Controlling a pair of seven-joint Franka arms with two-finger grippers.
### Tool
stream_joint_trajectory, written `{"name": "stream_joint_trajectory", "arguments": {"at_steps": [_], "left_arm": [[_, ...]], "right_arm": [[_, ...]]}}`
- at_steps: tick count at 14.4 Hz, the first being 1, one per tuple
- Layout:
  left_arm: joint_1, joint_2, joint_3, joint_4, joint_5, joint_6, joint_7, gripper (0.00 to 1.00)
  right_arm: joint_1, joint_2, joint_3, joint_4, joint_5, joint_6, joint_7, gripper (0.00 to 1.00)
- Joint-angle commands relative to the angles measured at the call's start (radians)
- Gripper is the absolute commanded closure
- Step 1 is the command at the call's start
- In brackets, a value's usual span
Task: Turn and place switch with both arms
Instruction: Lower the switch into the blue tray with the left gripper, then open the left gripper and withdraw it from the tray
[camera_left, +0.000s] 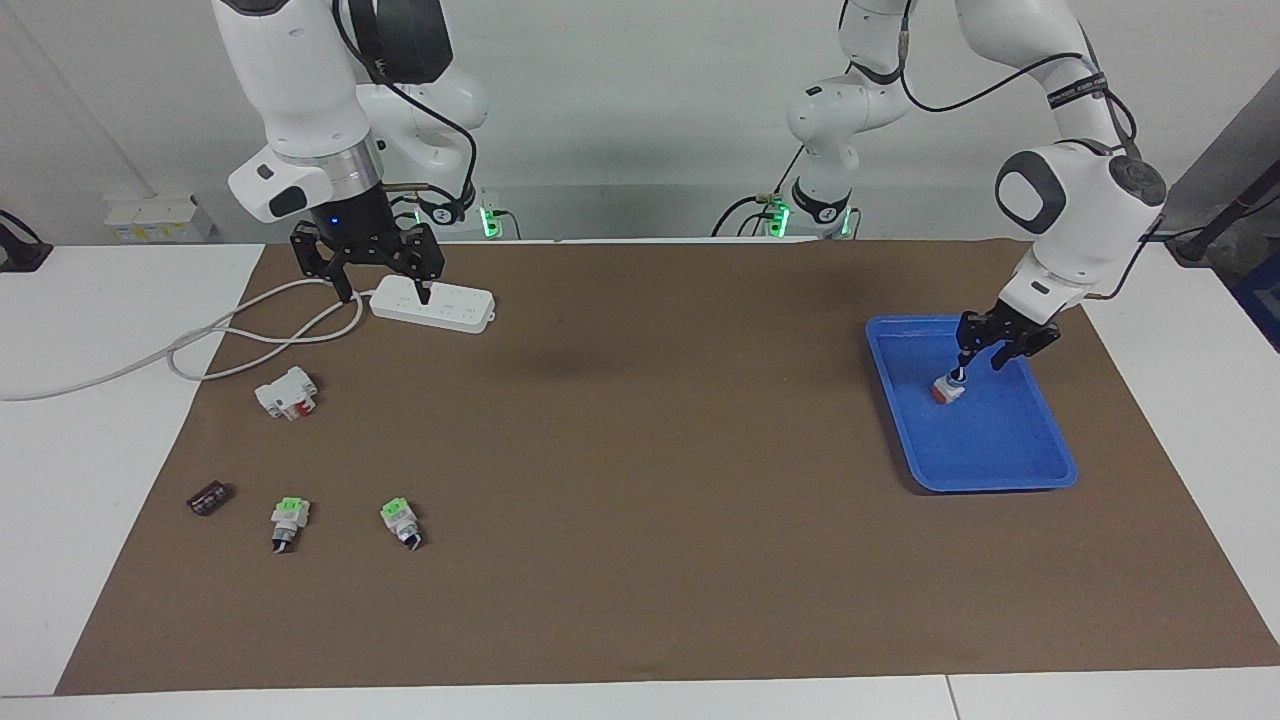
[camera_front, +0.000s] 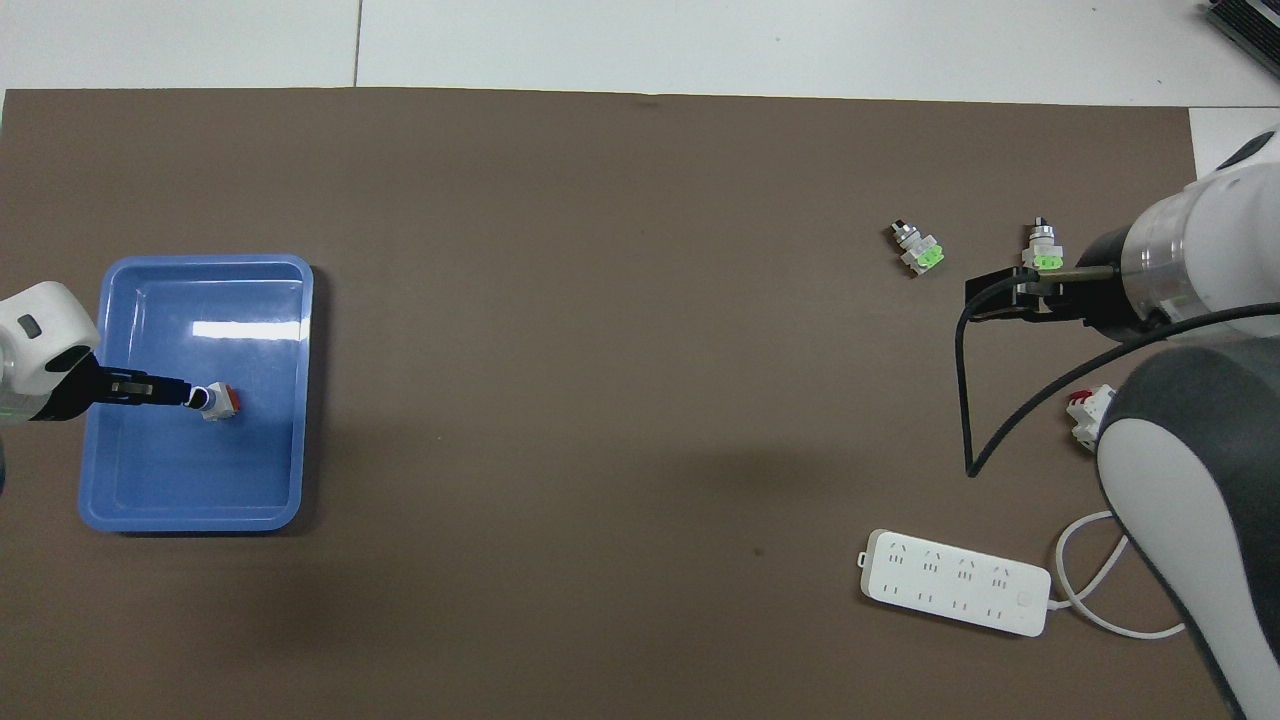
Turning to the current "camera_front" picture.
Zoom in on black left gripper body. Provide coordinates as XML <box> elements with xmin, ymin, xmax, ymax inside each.
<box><xmin>35</xmin><ymin>350</ymin><xmax>119</xmax><ymax>422</ymax></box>

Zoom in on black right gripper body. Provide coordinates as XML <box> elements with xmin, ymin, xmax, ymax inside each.
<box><xmin>1075</xmin><ymin>228</ymin><xmax>1153</xmax><ymax>343</ymax></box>

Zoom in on orange and white switch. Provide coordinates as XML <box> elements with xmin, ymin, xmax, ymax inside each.
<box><xmin>190</xmin><ymin>382</ymin><xmax>244</xmax><ymax>423</ymax></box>

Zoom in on blue plastic tray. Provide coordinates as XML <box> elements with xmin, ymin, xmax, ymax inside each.
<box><xmin>78</xmin><ymin>254</ymin><xmax>315</xmax><ymax>534</ymax></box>

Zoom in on grey ribbed device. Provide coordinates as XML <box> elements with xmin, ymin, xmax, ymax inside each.
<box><xmin>1205</xmin><ymin>0</ymin><xmax>1280</xmax><ymax>79</ymax></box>

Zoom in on white power strip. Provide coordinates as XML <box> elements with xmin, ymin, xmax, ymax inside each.
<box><xmin>860</xmin><ymin>529</ymin><xmax>1053</xmax><ymax>638</ymax></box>

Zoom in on brown table mat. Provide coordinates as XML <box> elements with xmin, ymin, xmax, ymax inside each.
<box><xmin>0</xmin><ymin>88</ymin><xmax>1233</xmax><ymax>720</ymax></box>

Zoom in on green and white switch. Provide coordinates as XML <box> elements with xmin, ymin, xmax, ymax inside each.
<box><xmin>1024</xmin><ymin>216</ymin><xmax>1067</xmax><ymax>273</ymax></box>
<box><xmin>890</xmin><ymin>220</ymin><xmax>946</xmax><ymax>279</ymax></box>

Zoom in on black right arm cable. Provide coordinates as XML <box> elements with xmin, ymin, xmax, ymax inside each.
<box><xmin>955</xmin><ymin>300</ymin><xmax>1280</xmax><ymax>479</ymax></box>

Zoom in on white and red switch block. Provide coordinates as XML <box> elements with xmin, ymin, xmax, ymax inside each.
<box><xmin>1066</xmin><ymin>384</ymin><xmax>1118</xmax><ymax>451</ymax></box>

